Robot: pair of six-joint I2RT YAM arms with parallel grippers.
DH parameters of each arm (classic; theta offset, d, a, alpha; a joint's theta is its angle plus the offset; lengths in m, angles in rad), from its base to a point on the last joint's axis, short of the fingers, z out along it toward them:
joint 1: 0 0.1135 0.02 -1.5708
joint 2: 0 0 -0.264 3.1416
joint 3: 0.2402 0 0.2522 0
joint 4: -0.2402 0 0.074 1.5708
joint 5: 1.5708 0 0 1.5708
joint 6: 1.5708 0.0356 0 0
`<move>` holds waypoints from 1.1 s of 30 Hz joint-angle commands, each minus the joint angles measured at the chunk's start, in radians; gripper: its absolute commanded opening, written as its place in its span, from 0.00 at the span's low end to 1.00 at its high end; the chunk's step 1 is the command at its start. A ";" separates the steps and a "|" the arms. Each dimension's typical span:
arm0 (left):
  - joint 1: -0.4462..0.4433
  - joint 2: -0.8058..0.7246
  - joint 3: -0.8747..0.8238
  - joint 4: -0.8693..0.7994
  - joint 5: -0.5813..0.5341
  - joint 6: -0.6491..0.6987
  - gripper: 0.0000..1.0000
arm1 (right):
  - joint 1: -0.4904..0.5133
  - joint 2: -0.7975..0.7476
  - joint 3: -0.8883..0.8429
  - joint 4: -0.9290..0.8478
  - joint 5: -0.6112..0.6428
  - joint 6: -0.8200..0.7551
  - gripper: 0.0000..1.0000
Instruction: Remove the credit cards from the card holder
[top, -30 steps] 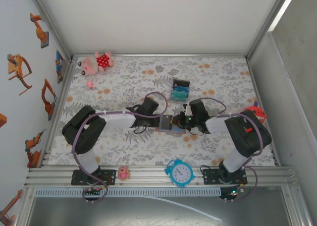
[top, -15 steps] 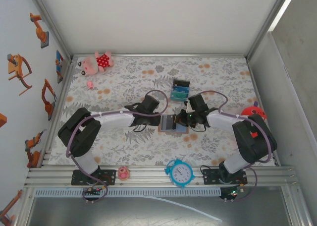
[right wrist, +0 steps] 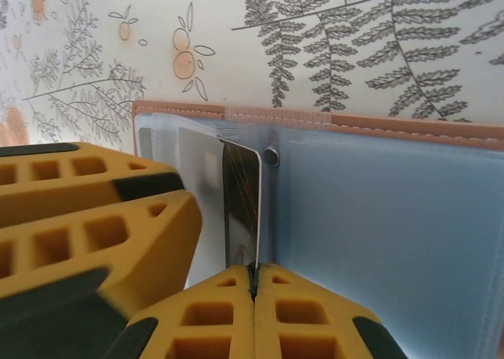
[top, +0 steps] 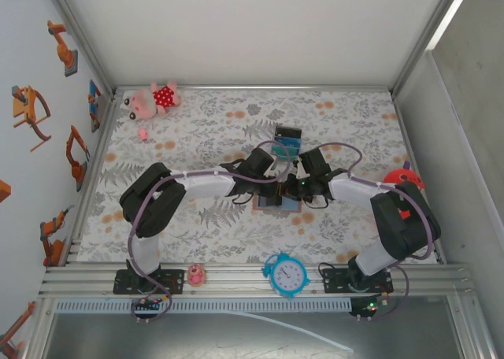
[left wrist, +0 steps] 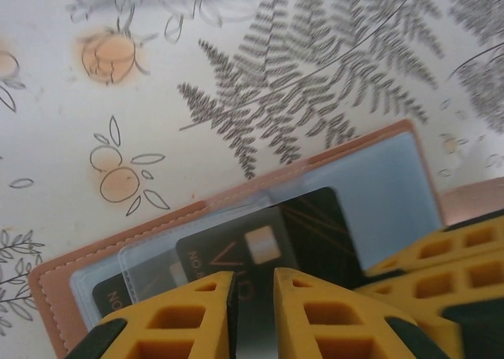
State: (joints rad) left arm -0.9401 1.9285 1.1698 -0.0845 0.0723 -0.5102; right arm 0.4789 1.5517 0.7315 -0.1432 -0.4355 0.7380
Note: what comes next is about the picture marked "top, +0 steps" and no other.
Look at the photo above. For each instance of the floral printed table mat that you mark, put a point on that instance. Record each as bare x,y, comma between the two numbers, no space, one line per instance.
197,241

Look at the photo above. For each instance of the orange block wall sticker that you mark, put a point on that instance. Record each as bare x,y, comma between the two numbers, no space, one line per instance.
4,191

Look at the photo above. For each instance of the white plastic tube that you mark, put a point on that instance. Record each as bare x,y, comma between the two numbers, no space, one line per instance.
315,335

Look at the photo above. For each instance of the pink pig plush toy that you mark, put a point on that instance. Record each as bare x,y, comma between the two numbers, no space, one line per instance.
145,101

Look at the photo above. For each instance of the wide aluminium frame rail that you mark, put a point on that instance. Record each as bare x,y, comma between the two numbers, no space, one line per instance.
236,280

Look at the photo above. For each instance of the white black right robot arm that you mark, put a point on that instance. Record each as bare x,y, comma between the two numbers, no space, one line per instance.
354,191

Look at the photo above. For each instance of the aluminium frame post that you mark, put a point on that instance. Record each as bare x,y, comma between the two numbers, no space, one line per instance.
78,32
39,335
472,327
430,32

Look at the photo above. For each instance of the orange claw machine wall sticker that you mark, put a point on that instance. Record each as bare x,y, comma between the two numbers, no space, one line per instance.
23,107

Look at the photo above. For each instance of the pink bear figurine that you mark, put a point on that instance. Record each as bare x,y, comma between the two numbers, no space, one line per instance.
196,275

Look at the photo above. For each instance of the dark navy credit card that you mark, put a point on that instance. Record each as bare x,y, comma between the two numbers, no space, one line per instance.
287,132

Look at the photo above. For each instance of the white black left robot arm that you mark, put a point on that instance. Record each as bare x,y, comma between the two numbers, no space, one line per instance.
204,183

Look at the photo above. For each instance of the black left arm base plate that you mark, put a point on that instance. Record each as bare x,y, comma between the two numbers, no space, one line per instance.
173,282

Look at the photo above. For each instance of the blue orange wall sticker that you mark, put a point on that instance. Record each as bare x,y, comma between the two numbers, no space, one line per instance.
94,99

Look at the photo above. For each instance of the small pink pig figurine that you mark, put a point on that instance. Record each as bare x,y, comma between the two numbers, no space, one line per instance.
144,134

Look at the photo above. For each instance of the thin aluminium frame rail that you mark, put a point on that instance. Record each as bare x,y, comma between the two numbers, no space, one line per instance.
94,170
401,119

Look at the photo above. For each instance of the blue alarm clock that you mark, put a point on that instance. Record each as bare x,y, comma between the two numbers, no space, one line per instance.
287,274

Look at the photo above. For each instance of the red monster plush toy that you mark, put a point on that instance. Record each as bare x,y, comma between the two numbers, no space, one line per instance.
397,176

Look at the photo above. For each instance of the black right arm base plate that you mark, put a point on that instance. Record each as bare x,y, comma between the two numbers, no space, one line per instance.
334,280

